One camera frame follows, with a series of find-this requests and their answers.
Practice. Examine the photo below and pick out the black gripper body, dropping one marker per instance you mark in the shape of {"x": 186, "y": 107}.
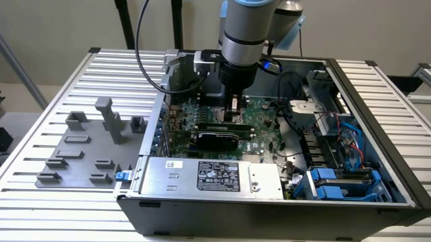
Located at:
{"x": 238, "y": 76}

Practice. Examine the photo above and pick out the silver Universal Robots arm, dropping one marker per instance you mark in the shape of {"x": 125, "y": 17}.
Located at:
{"x": 244, "y": 22}

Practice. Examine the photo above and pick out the installed green RAM stick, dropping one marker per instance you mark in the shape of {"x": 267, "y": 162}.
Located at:
{"x": 226, "y": 126}

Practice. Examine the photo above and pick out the green motherboard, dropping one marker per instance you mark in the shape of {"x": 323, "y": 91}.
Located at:
{"x": 262, "y": 126}

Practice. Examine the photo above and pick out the blue lit USB plug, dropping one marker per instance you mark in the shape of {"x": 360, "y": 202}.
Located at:
{"x": 270, "y": 66}

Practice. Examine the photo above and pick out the black graphics card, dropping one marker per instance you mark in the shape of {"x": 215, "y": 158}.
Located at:
{"x": 215, "y": 140}

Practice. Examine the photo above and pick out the black stand pole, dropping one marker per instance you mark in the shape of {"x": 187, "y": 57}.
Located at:
{"x": 176, "y": 24}
{"x": 125, "y": 24}

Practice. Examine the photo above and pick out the silver power supply unit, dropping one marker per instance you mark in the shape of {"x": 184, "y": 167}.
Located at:
{"x": 188, "y": 176}

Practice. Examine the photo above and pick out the black fan shroud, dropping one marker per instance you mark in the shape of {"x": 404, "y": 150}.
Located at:
{"x": 315, "y": 148}

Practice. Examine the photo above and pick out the blue case latch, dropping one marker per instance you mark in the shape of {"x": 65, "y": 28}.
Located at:
{"x": 123, "y": 176}

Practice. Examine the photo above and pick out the blue disk bay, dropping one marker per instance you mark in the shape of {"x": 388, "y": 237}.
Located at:
{"x": 336, "y": 184}

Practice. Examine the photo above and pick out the black open PC case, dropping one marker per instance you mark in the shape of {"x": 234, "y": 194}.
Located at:
{"x": 270, "y": 216}

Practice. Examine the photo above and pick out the grey parts rack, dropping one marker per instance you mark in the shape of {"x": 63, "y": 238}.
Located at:
{"x": 87, "y": 156}

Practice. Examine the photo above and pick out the grey metal pole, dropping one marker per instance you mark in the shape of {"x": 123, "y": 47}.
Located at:
{"x": 20, "y": 70}

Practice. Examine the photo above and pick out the black box object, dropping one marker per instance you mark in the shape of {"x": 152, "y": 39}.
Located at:
{"x": 4, "y": 140}

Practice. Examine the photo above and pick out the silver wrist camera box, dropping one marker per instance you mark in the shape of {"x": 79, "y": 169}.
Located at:
{"x": 204, "y": 61}

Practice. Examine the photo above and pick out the aluminium frame with black panel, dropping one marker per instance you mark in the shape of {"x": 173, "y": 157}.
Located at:
{"x": 411, "y": 80}

